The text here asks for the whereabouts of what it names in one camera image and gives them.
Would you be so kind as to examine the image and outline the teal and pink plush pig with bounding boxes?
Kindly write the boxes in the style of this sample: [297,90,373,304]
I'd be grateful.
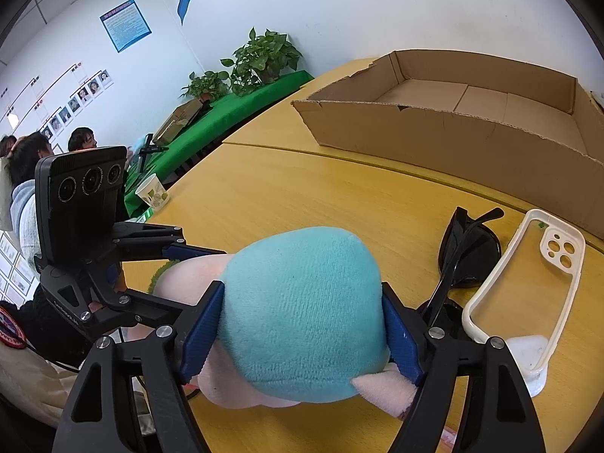
[148,226,421,418]

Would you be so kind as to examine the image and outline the person's left forearm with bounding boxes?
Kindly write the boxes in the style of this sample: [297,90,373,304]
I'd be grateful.
[19,288,97,369]

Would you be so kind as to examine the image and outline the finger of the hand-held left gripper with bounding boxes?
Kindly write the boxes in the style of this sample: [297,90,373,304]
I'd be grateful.
[80,267,190,339]
[112,221,228,265]

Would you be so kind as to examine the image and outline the wall paper notices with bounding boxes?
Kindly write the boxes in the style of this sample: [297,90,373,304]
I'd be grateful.
[0,231,35,304]

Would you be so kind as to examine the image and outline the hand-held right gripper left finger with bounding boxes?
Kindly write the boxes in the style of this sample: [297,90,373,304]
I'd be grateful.
[52,279,227,453]

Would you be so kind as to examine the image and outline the small potted green plant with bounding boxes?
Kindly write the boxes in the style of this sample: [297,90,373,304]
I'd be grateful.
[180,71,230,103]

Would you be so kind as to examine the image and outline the green cloth covered table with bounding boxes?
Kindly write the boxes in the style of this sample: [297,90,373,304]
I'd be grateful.
[123,71,314,218]

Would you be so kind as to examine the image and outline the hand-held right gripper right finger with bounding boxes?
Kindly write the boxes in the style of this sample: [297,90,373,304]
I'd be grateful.
[380,282,548,453]

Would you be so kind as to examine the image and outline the black sunglasses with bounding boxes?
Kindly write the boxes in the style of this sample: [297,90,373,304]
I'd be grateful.
[418,206,505,338]

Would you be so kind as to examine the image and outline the large potted green plant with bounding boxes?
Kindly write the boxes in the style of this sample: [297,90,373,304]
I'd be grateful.
[220,27,303,97]

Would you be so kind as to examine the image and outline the white clear phone case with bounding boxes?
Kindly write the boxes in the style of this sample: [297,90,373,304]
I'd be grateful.
[461,208,587,373]

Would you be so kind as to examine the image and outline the white phone stand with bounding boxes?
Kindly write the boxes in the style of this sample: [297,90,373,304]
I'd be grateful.
[510,334,550,398]

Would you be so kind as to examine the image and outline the white paper cup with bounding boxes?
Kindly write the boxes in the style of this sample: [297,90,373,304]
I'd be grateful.
[134,173,171,211]

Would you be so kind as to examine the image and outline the black hand-held device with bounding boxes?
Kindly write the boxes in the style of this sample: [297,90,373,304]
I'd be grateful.
[138,134,169,171]

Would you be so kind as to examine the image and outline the person's beige pants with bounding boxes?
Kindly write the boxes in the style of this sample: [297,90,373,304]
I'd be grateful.
[0,335,156,435]

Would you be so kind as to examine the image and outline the blue wall poster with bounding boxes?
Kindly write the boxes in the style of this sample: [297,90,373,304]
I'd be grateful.
[99,0,153,54]

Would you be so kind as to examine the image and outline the small brown cardboard carton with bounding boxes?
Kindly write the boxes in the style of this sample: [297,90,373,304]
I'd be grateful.
[152,99,205,147]

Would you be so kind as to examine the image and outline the shallow cardboard box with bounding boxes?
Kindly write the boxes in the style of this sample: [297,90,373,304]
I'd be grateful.
[291,49,604,241]

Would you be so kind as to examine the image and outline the wall photo chart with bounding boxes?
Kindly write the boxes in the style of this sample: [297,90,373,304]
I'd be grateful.
[0,59,115,145]

